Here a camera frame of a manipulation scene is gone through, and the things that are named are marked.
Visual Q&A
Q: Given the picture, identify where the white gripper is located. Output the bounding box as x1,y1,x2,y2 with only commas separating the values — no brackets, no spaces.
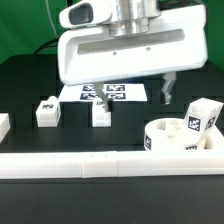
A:
58,3,208,112

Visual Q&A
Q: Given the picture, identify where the white fence piece left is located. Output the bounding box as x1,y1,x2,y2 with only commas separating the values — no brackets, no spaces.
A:
0,113,10,143

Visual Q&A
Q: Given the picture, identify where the black cable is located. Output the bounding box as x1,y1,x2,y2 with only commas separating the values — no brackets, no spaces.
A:
33,38,60,56

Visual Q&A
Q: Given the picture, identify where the white marker sheet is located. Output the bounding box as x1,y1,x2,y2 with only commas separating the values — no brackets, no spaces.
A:
59,83,147,102

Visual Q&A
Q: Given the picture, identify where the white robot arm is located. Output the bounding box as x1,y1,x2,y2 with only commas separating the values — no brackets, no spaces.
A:
58,0,208,111

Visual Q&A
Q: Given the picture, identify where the grey cable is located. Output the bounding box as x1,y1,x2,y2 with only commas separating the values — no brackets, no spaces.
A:
44,0,61,38

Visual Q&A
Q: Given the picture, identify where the white U-shaped fence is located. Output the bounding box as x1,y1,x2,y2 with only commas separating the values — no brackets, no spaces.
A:
0,129,224,179

